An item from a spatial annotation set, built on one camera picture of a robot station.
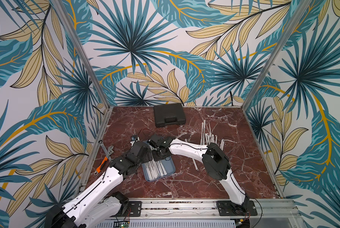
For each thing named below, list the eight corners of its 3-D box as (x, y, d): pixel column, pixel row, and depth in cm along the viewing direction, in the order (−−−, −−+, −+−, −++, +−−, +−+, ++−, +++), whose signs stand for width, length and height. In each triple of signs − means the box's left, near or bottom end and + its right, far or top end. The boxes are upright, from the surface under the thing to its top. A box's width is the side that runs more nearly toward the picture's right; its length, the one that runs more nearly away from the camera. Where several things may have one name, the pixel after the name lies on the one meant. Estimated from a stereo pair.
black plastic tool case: (155, 128, 107) (155, 123, 102) (153, 109, 119) (152, 104, 114) (186, 123, 110) (187, 118, 106) (180, 105, 122) (180, 100, 118)
